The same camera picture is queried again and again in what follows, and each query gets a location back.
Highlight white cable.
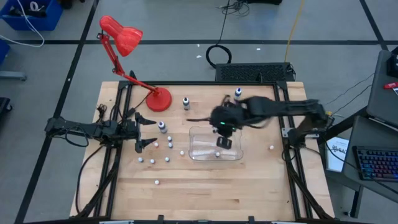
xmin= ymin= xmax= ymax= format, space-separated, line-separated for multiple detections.
xmin=0 ymin=0 xmax=46 ymax=49

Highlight black grille computer case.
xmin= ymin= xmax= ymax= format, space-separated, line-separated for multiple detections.
xmin=215 ymin=62 xmax=296 ymax=83

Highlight black floor equipment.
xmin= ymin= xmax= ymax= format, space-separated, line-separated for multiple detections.
xmin=247 ymin=0 xmax=283 ymax=5

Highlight black device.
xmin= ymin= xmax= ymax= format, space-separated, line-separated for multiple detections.
xmin=386 ymin=46 xmax=398 ymax=78

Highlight clear plastic bin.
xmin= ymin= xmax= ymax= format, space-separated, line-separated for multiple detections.
xmin=188 ymin=125 xmax=244 ymax=162

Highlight black chair base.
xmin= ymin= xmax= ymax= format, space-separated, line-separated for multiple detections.
xmin=0 ymin=96 xmax=14 ymax=113

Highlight white paper sheet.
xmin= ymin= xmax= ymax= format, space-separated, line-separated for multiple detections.
xmin=325 ymin=136 xmax=351 ymax=174

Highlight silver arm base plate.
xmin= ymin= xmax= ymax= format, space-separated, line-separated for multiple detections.
xmin=281 ymin=127 xmax=321 ymax=139

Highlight backlit black keyboard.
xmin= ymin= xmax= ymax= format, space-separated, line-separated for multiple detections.
xmin=353 ymin=145 xmax=398 ymax=183

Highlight blue plastic storage bin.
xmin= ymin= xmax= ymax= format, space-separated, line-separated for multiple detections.
xmin=0 ymin=0 xmax=64 ymax=32

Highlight tangled black cables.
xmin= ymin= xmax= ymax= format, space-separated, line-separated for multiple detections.
xmin=219 ymin=0 xmax=251 ymax=17

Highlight dark grey side desk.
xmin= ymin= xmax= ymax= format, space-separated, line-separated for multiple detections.
xmin=320 ymin=107 xmax=398 ymax=218

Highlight yellow cable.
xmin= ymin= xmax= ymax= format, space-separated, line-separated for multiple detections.
xmin=283 ymin=0 xmax=306 ymax=63

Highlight red desk lamp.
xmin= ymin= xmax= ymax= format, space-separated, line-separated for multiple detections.
xmin=96 ymin=15 xmax=173 ymax=113

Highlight bundled black cable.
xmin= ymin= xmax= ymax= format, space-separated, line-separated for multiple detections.
xmin=96 ymin=103 xmax=108 ymax=124

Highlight thick black coiled cable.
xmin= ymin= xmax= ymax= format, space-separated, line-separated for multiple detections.
xmin=205 ymin=0 xmax=233 ymax=70

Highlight grey metal bar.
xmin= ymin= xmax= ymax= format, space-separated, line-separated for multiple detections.
xmin=0 ymin=70 xmax=28 ymax=82

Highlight blue plastic object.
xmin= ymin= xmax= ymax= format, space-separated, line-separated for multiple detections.
xmin=0 ymin=39 xmax=11 ymax=66

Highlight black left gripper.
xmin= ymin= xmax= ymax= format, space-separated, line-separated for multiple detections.
xmin=119 ymin=111 xmax=158 ymax=154

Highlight black lamp cord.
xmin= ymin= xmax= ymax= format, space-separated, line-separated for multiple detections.
xmin=123 ymin=93 xmax=153 ymax=121

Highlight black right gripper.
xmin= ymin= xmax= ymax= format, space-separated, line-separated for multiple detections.
xmin=211 ymin=105 xmax=245 ymax=149

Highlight black aluminium rig frame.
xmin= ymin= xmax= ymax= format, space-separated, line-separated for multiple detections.
xmin=74 ymin=80 xmax=335 ymax=224

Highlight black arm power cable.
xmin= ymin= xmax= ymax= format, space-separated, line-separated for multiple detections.
xmin=75 ymin=144 xmax=105 ymax=215

